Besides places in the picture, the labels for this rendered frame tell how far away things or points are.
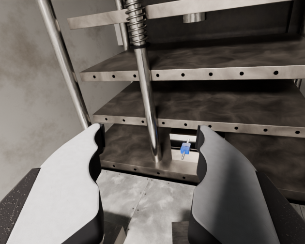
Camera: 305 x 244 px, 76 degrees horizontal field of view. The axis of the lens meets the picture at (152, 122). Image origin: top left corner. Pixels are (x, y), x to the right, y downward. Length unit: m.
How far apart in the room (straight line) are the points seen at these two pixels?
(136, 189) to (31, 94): 1.51
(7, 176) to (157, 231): 1.64
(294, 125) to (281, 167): 0.26
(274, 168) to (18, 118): 1.98
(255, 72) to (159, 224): 0.69
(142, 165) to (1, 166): 1.39
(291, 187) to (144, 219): 0.64
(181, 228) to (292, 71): 0.66
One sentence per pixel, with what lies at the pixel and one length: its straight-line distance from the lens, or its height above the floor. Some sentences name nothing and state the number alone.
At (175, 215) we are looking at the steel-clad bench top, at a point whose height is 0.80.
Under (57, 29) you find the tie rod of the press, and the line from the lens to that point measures 1.07.
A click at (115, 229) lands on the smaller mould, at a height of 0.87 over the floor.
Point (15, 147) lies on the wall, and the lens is 2.17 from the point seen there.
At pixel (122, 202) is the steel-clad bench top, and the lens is 0.95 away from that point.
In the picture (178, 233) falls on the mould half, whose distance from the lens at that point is 0.71.
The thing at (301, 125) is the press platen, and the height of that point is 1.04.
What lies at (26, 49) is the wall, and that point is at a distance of 2.17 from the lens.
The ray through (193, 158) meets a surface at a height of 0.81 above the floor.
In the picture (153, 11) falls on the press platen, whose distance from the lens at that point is 0.90.
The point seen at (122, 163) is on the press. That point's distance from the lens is 1.16.
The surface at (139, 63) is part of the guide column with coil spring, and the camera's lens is 0.87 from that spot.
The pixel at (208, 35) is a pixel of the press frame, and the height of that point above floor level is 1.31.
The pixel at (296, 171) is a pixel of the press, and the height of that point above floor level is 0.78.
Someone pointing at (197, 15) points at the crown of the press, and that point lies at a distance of 1.09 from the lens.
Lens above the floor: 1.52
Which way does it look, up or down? 29 degrees down
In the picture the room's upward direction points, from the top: 8 degrees counter-clockwise
